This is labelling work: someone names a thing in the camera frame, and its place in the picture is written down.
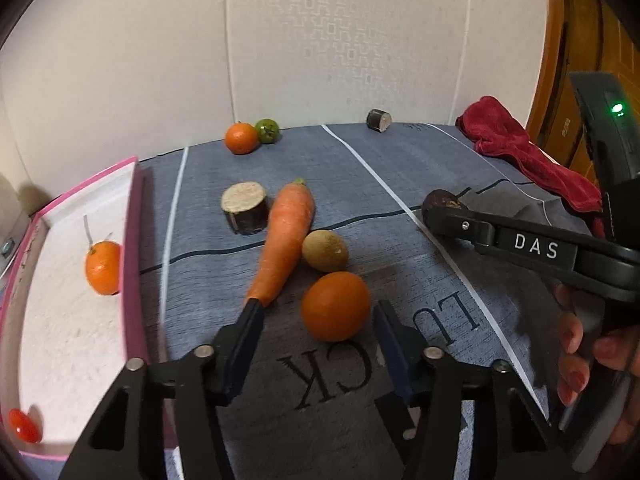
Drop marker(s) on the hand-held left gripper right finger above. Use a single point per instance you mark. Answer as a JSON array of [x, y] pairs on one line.
[[392, 352]]

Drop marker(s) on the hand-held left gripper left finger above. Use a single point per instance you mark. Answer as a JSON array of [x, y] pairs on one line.
[[245, 342]]

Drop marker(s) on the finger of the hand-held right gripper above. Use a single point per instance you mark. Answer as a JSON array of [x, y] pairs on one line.
[[500, 237]]

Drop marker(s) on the large orange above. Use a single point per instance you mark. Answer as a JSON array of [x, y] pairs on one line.
[[335, 305]]

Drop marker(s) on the brown kiwi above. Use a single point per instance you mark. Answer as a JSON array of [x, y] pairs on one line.
[[325, 251]]

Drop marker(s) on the pink rimmed white tray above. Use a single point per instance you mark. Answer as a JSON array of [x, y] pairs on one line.
[[65, 345]]

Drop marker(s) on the person's right hand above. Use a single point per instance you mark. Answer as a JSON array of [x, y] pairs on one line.
[[570, 355]]

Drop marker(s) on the red towel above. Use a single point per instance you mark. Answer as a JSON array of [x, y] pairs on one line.
[[505, 140]]

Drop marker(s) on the orange carrot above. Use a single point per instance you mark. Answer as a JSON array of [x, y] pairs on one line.
[[285, 240]]

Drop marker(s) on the wooden door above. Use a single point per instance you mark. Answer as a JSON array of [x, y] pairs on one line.
[[575, 35]]

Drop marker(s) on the blue-grey printed tablecloth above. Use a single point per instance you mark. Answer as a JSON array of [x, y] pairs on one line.
[[375, 170]]

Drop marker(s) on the small tangerine with stem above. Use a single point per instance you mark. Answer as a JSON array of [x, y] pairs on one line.
[[102, 267]]

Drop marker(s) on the medium orange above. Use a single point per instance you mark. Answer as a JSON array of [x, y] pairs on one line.
[[241, 139]]

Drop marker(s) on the green tomato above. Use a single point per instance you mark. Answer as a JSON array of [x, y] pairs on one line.
[[267, 130]]

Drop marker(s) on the red cherry tomato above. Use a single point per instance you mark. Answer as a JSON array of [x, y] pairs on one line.
[[24, 426]]

